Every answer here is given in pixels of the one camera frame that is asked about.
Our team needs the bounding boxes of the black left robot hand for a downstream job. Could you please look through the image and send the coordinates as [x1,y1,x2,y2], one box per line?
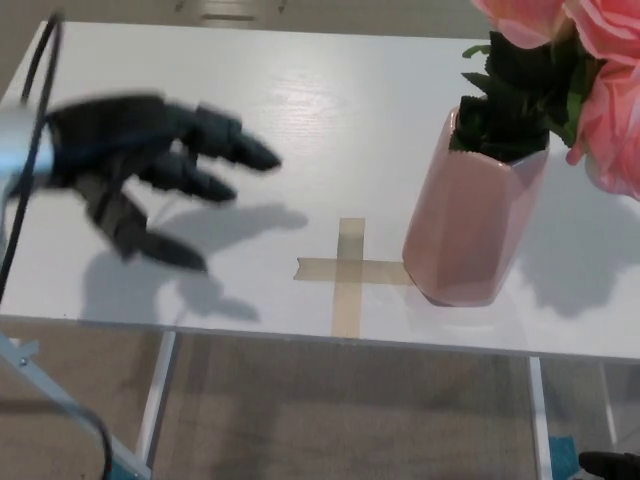
[44,89,284,274]

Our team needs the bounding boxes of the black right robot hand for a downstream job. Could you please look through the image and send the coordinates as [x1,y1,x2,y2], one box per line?
[578,451,640,480]

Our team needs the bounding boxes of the pink artificial rose bouquet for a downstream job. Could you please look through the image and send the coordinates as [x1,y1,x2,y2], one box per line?
[448,0,640,201]

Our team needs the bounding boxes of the pink faceted ceramic vase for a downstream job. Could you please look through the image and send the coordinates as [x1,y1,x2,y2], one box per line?
[401,105,551,307]

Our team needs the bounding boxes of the white table leg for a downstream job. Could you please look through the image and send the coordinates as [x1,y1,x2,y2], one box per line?
[528,355,554,480]
[599,362,621,446]
[135,330,177,471]

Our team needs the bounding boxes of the beige masking tape strip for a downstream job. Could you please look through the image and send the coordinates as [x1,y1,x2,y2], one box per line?
[295,256,416,286]
[330,217,367,339]

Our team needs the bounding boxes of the light blue metal frame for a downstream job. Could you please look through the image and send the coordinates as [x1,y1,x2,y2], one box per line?
[0,332,151,480]

